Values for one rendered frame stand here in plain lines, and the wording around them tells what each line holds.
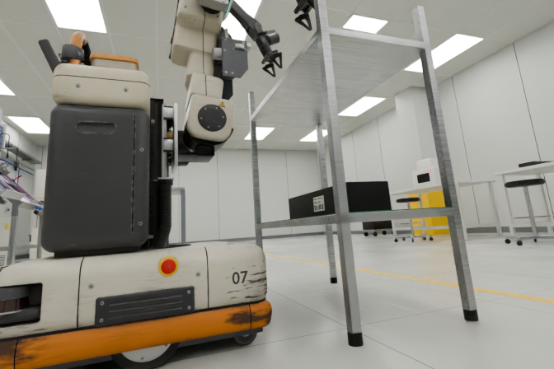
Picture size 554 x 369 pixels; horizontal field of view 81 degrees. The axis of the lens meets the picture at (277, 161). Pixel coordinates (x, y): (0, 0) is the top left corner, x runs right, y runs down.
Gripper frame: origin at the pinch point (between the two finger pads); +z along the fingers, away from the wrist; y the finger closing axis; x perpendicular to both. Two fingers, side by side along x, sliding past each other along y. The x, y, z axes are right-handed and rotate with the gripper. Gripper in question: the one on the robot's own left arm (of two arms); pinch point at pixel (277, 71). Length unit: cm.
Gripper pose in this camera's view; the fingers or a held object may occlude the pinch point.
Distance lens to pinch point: 176.6
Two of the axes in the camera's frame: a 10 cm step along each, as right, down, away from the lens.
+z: 4.7, 8.8, -0.2
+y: -3.5, 2.1, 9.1
